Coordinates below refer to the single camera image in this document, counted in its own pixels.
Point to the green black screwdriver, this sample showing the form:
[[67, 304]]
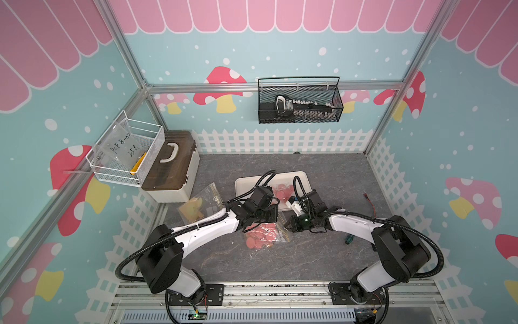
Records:
[[349, 239]]

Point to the pink wrapped cookie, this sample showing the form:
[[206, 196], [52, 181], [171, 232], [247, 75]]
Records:
[[289, 190], [281, 195]]

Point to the socket set in basket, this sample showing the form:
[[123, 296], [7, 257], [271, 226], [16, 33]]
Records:
[[307, 110]]

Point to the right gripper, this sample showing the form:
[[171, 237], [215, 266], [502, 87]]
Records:
[[294, 227]]

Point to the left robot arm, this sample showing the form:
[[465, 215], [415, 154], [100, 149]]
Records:
[[159, 262]]

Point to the white rectangular tray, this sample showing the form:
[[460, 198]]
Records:
[[279, 182]]

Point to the black wire mesh basket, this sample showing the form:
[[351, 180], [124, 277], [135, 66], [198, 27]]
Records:
[[322, 89]]

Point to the white wire basket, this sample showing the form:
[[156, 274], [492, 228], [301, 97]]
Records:
[[151, 136]]

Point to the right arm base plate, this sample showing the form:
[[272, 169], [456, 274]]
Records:
[[347, 294]]

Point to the clear labelled plastic bag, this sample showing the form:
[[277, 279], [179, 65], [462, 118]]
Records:
[[121, 149]]

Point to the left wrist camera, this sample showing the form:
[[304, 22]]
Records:
[[262, 197]]

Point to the white toolbox brown lid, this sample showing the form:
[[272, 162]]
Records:
[[172, 175]]

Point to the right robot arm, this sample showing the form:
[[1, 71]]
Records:
[[404, 252]]

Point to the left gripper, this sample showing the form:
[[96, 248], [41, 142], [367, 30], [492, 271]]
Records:
[[273, 214]]

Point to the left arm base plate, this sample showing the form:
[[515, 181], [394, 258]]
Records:
[[206, 295]]

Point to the ziploc bag of cookies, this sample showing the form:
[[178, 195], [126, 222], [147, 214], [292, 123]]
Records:
[[263, 237], [204, 204]]

